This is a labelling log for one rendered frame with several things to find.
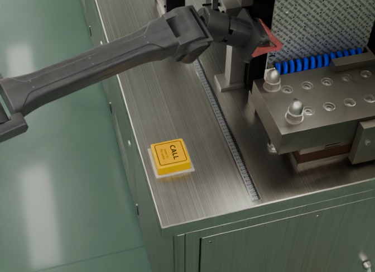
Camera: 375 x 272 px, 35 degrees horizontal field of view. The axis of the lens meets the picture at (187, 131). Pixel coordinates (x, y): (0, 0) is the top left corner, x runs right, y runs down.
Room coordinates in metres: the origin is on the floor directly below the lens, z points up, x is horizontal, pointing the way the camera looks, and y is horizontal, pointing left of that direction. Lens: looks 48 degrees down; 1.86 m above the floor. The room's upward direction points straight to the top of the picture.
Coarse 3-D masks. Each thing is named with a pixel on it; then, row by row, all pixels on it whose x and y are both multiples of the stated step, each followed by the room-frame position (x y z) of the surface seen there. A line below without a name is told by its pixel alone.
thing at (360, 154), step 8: (368, 120) 0.80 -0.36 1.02; (360, 128) 0.79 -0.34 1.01; (368, 128) 0.78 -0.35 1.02; (360, 136) 0.78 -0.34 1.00; (368, 136) 0.78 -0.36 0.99; (360, 144) 0.78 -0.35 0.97; (368, 144) 0.78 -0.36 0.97; (352, 152) 0.79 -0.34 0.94; (360, 152) 0.78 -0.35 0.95; (368, 152) 0.79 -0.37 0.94; (352, 160) 0.78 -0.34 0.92; (360, 160) 0.78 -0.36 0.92; (368, 160) 0.79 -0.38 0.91
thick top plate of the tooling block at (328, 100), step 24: (312, 72) 0.93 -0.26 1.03; (336, 72) 0.93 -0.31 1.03; (360, 72) 0.93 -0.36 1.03; (264, 96) 0.86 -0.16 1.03; (288, 96) 0.86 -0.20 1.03; (312, 96) 0.86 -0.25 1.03; (336, 96) 0.86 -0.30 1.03; (360, 96) 0.86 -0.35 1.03; (264, 120) 0.83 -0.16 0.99; (312, 120) 0.79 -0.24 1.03; (336, 120) 0.79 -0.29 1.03; (360, 120) 0.80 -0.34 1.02; (288, 144) 0.76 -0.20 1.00; (312, 144) 0.77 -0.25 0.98
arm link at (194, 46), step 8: (176, 8) 0.89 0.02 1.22; (192, 8) 0.91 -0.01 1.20; (200, 24) 0.89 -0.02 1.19; (208, 32) 0.87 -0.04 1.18; (200, 40) 0.85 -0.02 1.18; (208, 40) 0.86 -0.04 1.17; (192, 48) 0.83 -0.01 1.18; (200, 48) 0.84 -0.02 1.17; (184, 56) 0.90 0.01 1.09; (192, 56) 0.90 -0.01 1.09
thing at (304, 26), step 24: (288, 0) 0.96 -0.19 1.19; (312, 0) 0.97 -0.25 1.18; (336, 0) 0.99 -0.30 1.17; (360, 0) 1.00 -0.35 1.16; (288, 24) 0.96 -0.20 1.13; (312, 24) 0.98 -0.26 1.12; (336, 24) 0.99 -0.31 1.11; (360, 24) 1.01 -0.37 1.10; (288, 48) 0.97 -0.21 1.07; (312, 48) 0.98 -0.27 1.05; (336, 48) 1.00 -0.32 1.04
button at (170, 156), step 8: (152, 144) 0.82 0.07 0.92; (160, 144) 0.82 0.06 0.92; (168, 144) 0.82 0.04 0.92; (176, 144) 0.82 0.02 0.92; (184, 144) 0.82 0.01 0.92; (152, 152) 0.80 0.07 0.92; (160, 152) 0.80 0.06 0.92; (168, 152) 0.80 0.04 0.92; (176, 152) 0.80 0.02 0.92; (184, 152) 0.80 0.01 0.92; (160, 160) 0.78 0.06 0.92; (168, 160) 0.78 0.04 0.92; (176, 160) 0.78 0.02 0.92; (184, 160) 0.78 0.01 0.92; (160, 168) 0.76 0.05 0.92; (168, 168) 0.76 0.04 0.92; (176, 168) 0.76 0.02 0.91; (184, 168) 0.77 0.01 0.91
